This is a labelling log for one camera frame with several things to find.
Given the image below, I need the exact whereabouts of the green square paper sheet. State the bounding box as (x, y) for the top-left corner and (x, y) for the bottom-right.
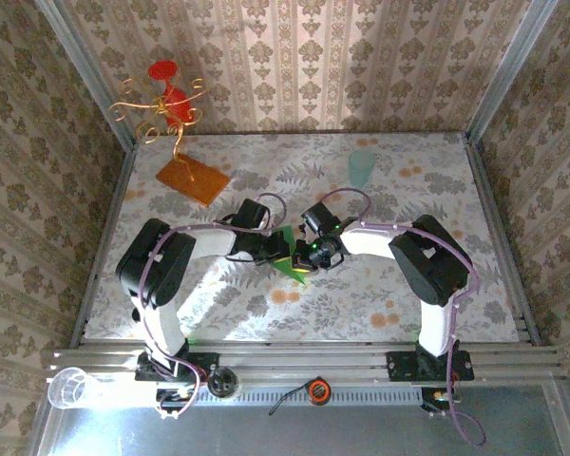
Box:
(265, 225), (310, 286)

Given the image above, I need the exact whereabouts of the floral print tablecloth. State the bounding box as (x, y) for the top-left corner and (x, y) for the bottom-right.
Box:
(83, 132), (522, 343)

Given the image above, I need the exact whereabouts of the teal translucent plastic cup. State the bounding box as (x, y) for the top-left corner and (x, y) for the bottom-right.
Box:
(347, 150), (377, 190)

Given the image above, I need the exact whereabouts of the orange black tape measure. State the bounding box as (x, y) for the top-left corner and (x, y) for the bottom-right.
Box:
(268, 376), (333, 416)

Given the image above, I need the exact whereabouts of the black round connector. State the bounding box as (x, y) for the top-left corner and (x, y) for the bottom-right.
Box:
(206, 368), (241, 398)

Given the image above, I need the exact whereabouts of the grey metal plate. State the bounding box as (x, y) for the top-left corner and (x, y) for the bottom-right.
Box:
(30, 383), (570, 456)

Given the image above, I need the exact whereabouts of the small black controller board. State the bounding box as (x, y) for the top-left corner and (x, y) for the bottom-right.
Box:
(420, 387), (463, 417)
(155, 385), (199, 422)

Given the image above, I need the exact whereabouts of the red plastic wine glass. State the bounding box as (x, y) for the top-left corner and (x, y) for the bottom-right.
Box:
(146, 59), (194, 129)

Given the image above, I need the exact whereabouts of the clear plastic cup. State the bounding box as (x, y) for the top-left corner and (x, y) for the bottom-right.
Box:
(47, 366), (106, 410)

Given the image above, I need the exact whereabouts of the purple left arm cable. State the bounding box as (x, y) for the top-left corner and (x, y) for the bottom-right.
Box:
(140, 191), (287, 422)

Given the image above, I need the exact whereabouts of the aluminium mounting rail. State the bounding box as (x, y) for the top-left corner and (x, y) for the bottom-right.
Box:
(51, 342), (565, 387)

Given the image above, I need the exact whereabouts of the gold wire stand orange base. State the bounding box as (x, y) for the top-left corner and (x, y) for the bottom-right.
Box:
(106, 75), (232, 208)

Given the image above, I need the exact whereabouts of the slotted grey cable duct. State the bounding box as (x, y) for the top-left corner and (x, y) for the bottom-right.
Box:
(237, 389), (424, 406)

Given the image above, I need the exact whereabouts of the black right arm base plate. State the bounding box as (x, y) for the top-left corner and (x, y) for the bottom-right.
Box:
(386, 350), (476, 383)

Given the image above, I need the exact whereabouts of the aluminium side rail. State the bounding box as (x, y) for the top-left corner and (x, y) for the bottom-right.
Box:
(69, 146), (139, 348)
(464, 135), (545, 346)

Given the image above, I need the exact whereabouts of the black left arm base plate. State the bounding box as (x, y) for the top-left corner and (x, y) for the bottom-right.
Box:
(133, 353), (219, 382)

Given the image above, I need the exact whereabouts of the aluminium corner post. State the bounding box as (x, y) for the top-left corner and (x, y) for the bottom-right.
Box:
(465, 0), (561, 142)
(35, 0), (139, 151)

